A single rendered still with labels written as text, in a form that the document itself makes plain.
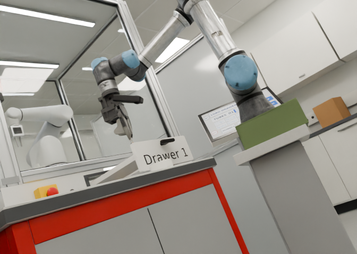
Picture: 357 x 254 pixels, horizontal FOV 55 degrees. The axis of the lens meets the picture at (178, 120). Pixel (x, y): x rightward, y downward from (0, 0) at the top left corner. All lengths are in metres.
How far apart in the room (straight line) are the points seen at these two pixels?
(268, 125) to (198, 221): 0.51
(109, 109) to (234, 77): 0.50
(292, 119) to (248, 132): 0.16
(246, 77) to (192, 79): 2.03
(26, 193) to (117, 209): 0.64
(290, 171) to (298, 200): 0.10
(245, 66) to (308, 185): 0.47
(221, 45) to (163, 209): 0.70
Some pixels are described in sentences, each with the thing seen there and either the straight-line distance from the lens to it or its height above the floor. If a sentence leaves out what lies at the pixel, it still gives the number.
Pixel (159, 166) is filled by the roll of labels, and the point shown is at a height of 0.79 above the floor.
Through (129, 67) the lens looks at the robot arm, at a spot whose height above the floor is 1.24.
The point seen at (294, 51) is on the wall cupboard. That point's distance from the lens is 4.58.
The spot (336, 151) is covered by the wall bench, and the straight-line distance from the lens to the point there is 4.07.
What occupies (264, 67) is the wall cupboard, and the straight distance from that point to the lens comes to 4.70.
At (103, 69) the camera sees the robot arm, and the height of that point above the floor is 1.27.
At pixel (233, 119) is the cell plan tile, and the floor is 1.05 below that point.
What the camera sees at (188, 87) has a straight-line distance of 3.28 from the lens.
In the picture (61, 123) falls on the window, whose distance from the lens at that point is 1.55.
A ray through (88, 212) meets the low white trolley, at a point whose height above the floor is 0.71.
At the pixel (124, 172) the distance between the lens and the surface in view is 1.30.
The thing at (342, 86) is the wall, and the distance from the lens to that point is 4.76.
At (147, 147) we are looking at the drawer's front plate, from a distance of 1.26.
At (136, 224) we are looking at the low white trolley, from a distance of 0.79.
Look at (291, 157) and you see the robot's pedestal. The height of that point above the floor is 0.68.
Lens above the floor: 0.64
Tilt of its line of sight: 14 degrees up
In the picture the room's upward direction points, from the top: 23 degrees counter-clockwise
